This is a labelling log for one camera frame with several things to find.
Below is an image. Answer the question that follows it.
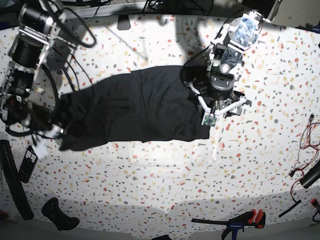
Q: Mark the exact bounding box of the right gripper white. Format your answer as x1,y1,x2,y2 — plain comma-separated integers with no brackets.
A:
31,124,67,159

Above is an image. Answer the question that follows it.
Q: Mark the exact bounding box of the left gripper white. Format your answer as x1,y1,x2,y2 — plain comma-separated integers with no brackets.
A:
184,79,252,127

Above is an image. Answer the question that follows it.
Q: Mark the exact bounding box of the dark grey T-shirt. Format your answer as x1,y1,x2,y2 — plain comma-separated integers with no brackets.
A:
60,65,210,148

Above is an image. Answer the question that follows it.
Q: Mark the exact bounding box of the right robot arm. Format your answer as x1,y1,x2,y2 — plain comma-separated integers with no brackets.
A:
0,0,97,151

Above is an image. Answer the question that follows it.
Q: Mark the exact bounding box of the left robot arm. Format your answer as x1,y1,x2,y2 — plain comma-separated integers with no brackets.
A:
179,0,282,127

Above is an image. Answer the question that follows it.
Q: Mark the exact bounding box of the black TV remote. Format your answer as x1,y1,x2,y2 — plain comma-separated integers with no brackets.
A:
18,145,38,184

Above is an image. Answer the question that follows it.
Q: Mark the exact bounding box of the long black bar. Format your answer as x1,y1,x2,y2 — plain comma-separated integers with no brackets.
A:
0,139,34,221

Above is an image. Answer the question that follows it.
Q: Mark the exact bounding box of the black game controller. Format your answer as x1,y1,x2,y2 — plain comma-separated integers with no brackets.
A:
41,197,80,231

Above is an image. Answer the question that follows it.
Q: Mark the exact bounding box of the red black clamp left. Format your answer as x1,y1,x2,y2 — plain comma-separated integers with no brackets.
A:
0,211,10,221

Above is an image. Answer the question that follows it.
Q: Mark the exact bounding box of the black monitor stand foot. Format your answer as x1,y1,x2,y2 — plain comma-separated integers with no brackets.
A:
117,15,131,31

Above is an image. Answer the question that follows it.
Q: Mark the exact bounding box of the black cylinder right edge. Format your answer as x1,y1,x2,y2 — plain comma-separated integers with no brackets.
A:
300,165,320,189

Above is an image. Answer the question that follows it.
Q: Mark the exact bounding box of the small red connector block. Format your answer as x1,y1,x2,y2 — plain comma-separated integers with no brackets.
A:
310,198,320,208

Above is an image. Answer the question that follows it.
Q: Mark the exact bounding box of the black cable bundle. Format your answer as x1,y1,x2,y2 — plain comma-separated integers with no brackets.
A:
141,0,216,15

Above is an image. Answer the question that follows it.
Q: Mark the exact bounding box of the red wire bundle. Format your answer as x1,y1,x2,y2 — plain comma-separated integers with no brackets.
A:
289,114,320,201

